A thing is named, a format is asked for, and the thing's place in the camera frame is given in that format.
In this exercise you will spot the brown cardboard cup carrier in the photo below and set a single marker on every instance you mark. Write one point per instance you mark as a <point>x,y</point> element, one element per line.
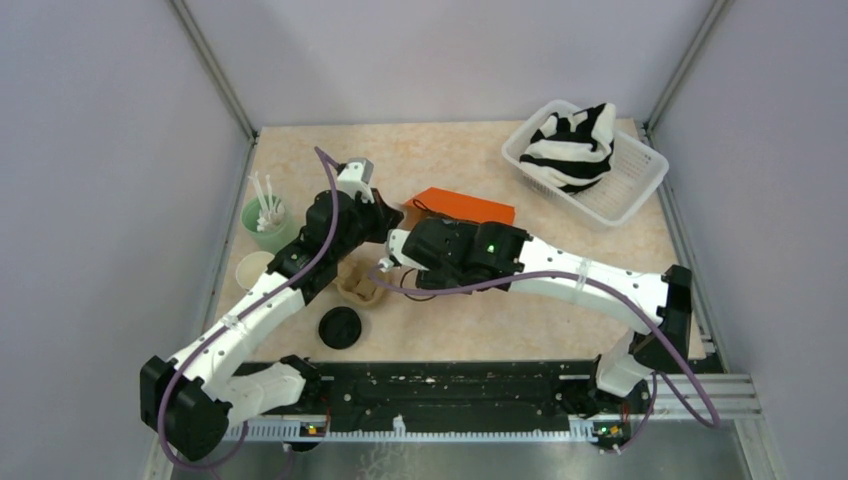
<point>355,285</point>

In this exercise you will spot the green cup with white stirrers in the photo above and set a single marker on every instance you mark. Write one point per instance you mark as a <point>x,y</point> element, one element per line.
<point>266,217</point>

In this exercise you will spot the orange paper bag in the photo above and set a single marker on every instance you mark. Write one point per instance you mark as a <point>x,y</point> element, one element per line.
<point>451,206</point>

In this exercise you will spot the stack of black cup lids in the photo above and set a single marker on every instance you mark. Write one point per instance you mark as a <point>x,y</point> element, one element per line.
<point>340,328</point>

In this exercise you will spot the white cable duct strip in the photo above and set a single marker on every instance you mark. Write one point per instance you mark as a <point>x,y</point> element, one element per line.
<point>280,430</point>

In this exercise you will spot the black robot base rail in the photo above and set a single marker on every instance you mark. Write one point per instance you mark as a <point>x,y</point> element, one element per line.
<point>461,397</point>

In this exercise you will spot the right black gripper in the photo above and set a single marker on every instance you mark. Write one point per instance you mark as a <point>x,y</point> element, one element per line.
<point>428,278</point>

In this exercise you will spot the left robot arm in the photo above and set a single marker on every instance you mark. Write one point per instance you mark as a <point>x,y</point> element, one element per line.
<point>193,398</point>

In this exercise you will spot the stack of green paper cups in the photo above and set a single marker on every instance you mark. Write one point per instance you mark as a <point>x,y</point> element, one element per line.
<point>251,267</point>

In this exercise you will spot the white plastic basket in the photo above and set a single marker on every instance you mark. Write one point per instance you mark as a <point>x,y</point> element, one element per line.
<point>637,171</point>

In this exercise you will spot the black and white striped cloth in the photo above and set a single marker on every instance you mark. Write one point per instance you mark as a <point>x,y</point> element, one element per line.
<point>573,152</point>

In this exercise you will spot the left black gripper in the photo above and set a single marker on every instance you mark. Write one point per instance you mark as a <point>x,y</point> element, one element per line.
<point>384,215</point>

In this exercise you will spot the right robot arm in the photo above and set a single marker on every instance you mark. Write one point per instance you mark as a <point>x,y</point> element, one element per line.
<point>655,307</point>

